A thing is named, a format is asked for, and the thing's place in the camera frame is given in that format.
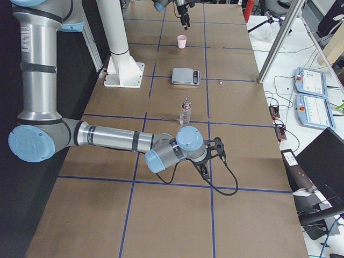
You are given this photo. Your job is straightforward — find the grey digital kitchen scale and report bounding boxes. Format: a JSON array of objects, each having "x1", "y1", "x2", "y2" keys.
[{"x1": 171, "y1": 68, "x2": 200, "y2": 85}]

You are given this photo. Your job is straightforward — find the white pedestal column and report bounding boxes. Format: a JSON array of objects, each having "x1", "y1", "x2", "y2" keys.
[{"x1": 96, "y1": 0, "x2": 145, "y2": 88}]

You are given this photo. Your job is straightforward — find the orange black connector block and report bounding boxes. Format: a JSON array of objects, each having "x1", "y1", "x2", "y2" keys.
[{"x1": 269, "y1": 104, "x2": 280, "y2": 119}]

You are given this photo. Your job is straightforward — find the lower teach pendant tablet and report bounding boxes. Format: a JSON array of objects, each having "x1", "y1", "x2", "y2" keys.
[{"x1": 295, "y1": 94, "x2": 336, "y2": 130}]

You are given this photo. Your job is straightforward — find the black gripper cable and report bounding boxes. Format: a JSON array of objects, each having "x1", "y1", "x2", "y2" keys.
[{"x1": 155, "y1": 155, "x2": 239, "y2": 196}]

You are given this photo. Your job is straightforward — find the aluminium frame post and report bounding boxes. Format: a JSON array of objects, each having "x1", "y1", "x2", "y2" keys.
[{"x1": 257, "y1": 0, "x2": 305, "y2": 83}]

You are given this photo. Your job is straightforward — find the pink paper cup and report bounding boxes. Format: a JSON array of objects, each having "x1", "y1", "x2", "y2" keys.
[{"x1": 177, "y1": 35, "x2": 187, "y2": 49}]

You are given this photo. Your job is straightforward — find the black computer monitor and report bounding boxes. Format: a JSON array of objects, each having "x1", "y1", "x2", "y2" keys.
[{"x1": 296, "y1": 127, "x2": 343, "y2": 205}]

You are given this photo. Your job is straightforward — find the upper teach pendant tablet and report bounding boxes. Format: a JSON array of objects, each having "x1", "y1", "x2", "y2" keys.
[{"x1": 294, "y1": 67, "x2": 328, "y2": 97}]

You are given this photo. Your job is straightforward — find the glass sauce dispenser bottle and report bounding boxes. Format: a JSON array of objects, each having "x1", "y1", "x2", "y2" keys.
[{"x1": 179, "y1": 97, "x2": 191, "y2": 125}]

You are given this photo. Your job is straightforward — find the teach pendant tablet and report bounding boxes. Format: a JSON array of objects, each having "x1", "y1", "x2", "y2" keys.
[
  {"x1": 294, "y1": 67, "x2": 328, "y2": 97},
  {"x1": 295, "y1": 94, "x2": 336, "y2": 130}
]

